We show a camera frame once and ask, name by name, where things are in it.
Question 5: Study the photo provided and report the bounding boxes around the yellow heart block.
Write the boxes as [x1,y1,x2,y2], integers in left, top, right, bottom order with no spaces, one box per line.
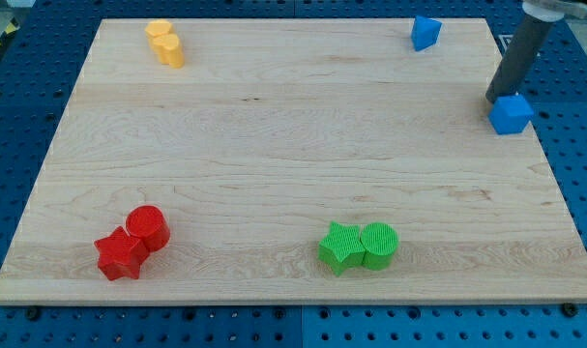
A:
[153,34,185,69]

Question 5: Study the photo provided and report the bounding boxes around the red cylinder block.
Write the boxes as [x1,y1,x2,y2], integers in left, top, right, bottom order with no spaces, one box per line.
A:
[126,205,170,252]

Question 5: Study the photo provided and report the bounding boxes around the black bolt right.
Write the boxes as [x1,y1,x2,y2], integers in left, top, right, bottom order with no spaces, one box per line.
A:
[561,303,579,318]

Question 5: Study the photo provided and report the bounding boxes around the green star block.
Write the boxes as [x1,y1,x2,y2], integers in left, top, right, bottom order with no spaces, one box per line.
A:
[317,221,367,276]

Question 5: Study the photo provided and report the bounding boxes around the black bolt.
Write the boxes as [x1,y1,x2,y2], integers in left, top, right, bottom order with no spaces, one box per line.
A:
[561,303,579,318]
[24,306,41,321]

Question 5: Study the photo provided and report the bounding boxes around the yellow hexagon block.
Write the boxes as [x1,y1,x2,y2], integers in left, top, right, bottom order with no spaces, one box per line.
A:
[144,19,174,50]

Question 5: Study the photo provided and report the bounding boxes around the green cylinder block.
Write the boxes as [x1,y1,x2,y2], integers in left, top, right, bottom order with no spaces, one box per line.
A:
[360,222,399,271]

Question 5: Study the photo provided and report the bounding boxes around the red star block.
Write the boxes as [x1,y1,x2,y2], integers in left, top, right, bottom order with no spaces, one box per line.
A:
[94,226,150,280]

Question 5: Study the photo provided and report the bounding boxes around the blue triangle block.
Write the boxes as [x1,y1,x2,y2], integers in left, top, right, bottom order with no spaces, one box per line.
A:
[410,15,442,51]

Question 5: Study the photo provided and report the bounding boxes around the light wooden board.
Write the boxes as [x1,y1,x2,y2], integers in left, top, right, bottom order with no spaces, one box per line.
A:
[0,18,587,306]

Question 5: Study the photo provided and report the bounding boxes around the blue cube block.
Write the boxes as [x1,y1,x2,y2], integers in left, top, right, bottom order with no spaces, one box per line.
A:
[488,95,534,135]

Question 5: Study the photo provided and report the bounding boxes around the black bolt left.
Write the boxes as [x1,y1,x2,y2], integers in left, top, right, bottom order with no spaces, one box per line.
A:
[24,306,41,321]

